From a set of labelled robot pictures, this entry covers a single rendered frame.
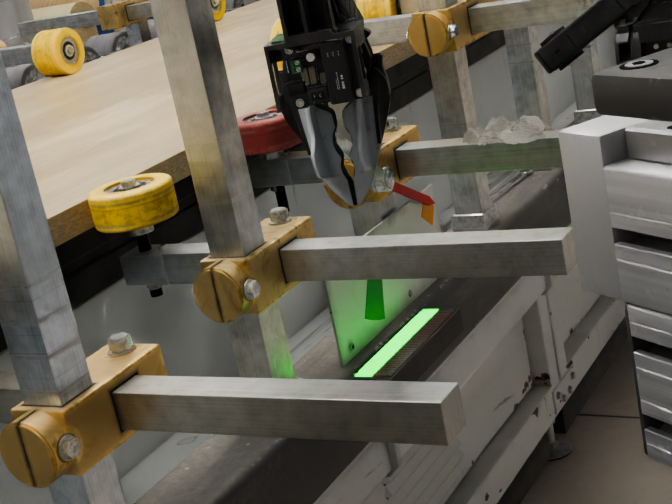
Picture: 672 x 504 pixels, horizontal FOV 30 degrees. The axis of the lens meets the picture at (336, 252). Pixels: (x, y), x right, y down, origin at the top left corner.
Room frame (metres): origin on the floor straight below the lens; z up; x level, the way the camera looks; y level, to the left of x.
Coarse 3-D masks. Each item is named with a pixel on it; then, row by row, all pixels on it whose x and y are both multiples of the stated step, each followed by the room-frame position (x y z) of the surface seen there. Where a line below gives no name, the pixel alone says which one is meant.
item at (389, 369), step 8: (440, 312) 1.19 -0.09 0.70; (448, 312) 1.19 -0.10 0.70; (432, 320) 1.18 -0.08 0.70; (440, 320) 1.17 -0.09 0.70; (424, 328) 1.16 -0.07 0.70; (432, 328) 1.15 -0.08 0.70; (416, 336) 1.14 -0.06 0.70; (424, 336) 1.14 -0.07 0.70; (408, 344) 1.13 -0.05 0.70; (416, 344) 1.12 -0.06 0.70; (400, 352) 1.11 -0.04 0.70; (408, 352) 1.11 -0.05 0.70; (392, 360) 1.09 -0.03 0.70; (400, 360) 1.09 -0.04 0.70; (384, 368) 1.08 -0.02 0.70; (392, 368) 1.07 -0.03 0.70; (376, 376) 1.07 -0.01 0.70; (384, 376) 1.06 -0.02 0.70
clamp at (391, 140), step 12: (396, 132) 1.30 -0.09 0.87; (408, 132) 1.30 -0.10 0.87; (384, 144) 1.26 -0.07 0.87; (396, 144) 1.27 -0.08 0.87; (384, 156) 1.24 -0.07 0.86; (348, 168) 1.21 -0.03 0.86; (396, 168) 1.26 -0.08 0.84; (324, 180) 1.24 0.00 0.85; (396, 180) 1.26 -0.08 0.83; (408, 180) 1.28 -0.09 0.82; (372, 192) 1.22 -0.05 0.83; (384, 192) 1.23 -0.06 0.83
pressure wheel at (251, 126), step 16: (256, 112) 1.39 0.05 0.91; (272, 112) 1.38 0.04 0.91; (240, 128) 1.33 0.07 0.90; (256, 128) 1.32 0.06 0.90; (272, 128) 1.32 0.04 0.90; (288, 128) 1.33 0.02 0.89; (256, 144) 1.32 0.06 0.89; (272, 144) 1.32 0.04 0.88; (288, 144) 1.32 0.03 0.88; (288, 208) 1.36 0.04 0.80
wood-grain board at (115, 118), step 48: (144, 48) 2.37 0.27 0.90; (240, 48) 2.06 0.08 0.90; (384, 48) 1.72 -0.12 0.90; (48, 96) 1.96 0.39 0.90; (96, 96) 1.85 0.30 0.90; (144, 96) 1.74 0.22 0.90; (240, 96) 1.57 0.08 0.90; (48, 144) 1.51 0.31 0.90; (96, 144) 1.44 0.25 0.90; (144, 144) 1.37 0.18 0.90; (48, 192) 1.22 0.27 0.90
